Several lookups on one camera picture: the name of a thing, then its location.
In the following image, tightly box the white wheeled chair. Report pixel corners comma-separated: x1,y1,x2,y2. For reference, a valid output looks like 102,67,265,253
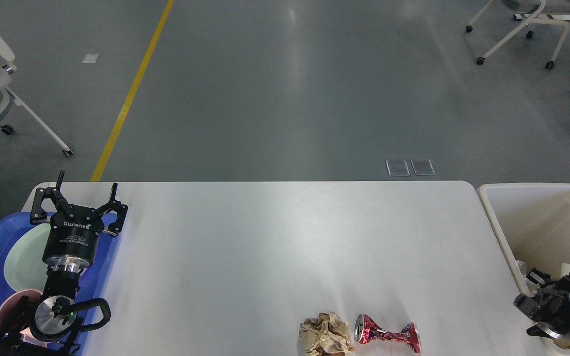
475,0,570,70

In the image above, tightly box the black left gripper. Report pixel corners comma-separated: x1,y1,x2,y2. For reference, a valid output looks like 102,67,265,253
29,171,129,269

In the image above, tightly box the white chair base bar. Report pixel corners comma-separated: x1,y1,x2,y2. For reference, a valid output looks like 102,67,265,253
513,13,570,22

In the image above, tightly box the brown paper ball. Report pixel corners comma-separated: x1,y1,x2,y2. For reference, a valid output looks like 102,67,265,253
298,312,354,356

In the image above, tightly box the aluminium foil tray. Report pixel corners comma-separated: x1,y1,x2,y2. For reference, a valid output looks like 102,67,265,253
514,261,537,295

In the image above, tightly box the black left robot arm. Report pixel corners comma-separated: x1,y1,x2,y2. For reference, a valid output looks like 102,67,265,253
0,171,129,356

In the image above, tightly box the light green plate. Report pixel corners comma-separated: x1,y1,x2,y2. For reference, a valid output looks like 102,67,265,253
3,224,53,292

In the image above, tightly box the red foil wrapper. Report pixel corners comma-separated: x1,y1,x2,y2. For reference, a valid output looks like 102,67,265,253
354,314,422,354

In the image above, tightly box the beige plastic bin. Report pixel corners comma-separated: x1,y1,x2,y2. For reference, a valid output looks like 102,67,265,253
477,183,570,356

